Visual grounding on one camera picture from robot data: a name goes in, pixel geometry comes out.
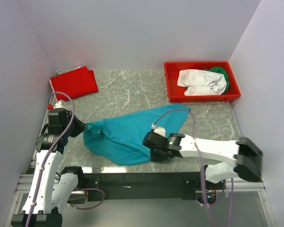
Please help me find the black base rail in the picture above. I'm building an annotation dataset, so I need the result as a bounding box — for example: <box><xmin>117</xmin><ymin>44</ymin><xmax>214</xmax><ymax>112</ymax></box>
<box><xmin>68</xmin><ymin>172</ymin><xmax>228</xmax><ymax>202</ymax></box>

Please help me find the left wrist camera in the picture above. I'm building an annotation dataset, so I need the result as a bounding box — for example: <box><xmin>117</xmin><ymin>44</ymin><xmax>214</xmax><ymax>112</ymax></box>
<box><xmin>47</xmin><ymin>100</ymin><xmax>65</xmax><ymax>110</ymax></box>

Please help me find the teal t-shirt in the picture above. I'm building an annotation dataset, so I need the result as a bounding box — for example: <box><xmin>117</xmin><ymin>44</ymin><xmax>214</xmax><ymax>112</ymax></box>
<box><xmin>83</xmin><ymin>104</ymin><xmax>190</xmax><ymax>166</ymax></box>

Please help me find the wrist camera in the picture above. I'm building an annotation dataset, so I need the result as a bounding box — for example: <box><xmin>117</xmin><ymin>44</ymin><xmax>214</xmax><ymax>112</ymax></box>
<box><xmin>47</xmin><ymin>100</ymin><xmax>65</xmax><ymax>110</ymax></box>
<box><xmin>151</xmin><ymin>124</ymin><xmax>166</xmax><ymax>137</ymax></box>

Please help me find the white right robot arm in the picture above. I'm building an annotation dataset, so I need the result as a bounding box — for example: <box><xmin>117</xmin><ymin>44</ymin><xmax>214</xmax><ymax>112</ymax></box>
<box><xmin>142</xmin><ymin>131</ymin><xmax>263</xmax><ymax>189</ymax></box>

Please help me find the folded red t-shirt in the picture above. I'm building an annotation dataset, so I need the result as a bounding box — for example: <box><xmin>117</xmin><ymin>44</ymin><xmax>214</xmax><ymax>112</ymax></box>
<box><xmin>51</xmin><ymin>66</ymin><xmax>98</xmax><ymax>99</ymax></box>

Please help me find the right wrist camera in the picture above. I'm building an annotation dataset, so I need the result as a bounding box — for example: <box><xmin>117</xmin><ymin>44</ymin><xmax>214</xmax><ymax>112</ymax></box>
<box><xmin>151</xmin><ymin>124</ymin><xmax>166</xmax><ymax>137</ymax></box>

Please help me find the green t-shirt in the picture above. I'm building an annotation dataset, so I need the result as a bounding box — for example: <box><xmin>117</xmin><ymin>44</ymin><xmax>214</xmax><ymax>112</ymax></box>
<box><xmin>204</xmin><ymin>67</ymin><xmax>230</xmax><ymax>95</ymax></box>

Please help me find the red plastic bin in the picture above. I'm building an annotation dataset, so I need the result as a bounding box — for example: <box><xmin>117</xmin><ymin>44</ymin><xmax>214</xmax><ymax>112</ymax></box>
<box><xmin>164</xmin><ymin>61</ymin><xmax>241</xmax><ymax>103</ymax></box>

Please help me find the aluminium frame rail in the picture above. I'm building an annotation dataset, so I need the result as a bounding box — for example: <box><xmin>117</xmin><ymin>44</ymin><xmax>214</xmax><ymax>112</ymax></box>
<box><xmin>3</xmin><ymin>151</ymin><xmax>277</xmax><ymax>227</ymax></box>

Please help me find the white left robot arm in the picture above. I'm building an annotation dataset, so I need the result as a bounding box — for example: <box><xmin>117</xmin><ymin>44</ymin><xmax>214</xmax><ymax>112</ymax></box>
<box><xmin>11</xmin><ymin>107</ymin><xmax>86</xmax><ymax>227</ymax></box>

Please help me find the crumpled white t-shirt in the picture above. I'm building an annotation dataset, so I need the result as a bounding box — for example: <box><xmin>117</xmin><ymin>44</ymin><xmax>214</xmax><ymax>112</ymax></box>
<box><xmin>177</xmin><ymin>69</ymin><xmax>219</xmax><ymax>96</ymax></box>

